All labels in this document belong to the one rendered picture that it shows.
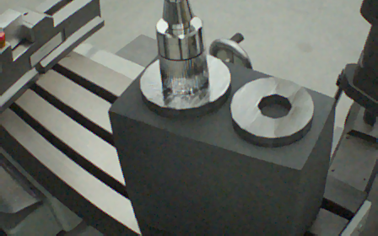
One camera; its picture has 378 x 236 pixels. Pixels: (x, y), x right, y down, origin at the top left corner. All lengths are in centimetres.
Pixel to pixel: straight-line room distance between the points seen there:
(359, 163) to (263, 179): 73
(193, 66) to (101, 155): 30
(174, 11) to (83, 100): 42
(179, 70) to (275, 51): 199
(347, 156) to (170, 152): 74
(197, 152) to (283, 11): 228
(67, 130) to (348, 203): 45
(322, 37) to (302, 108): 211
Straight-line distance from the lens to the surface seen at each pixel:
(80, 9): 116
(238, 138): 67
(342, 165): 137
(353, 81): 85
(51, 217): 107
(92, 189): 90
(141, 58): 144
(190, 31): 66
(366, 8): 78
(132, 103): 72
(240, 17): 287
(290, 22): 286
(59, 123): 101
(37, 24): 108
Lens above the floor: 157
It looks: 41 degrees down
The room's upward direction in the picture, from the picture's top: 6 degrees counter-clockwise
